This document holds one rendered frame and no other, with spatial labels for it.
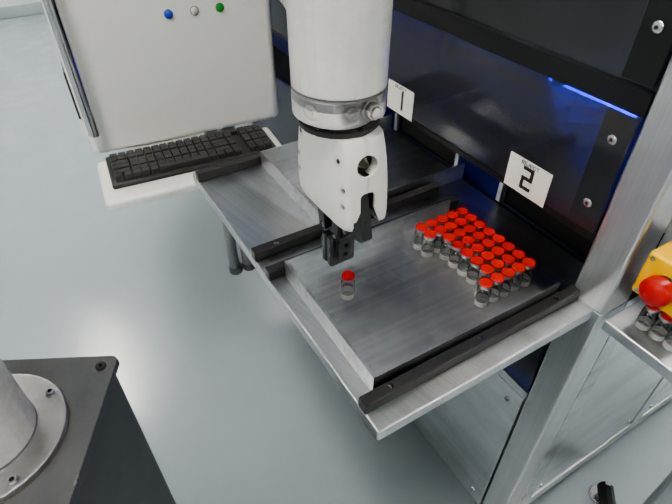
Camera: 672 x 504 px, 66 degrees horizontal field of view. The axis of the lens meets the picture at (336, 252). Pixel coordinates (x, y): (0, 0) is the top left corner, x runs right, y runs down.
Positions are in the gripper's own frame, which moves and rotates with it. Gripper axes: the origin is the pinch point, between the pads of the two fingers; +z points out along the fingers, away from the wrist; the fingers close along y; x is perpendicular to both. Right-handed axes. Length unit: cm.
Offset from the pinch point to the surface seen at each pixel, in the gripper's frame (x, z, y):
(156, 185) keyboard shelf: 6, 30, 70
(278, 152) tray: -18, 20, 53
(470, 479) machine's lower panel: -39, 95, -2
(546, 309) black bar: -31.4, 20.3, -8.6
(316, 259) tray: -8.0, 20.6, 19.5
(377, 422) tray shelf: 0.2, 22.2, -9.7
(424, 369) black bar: -8.9, 20.2, -7.6
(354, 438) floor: -25, 110, 30
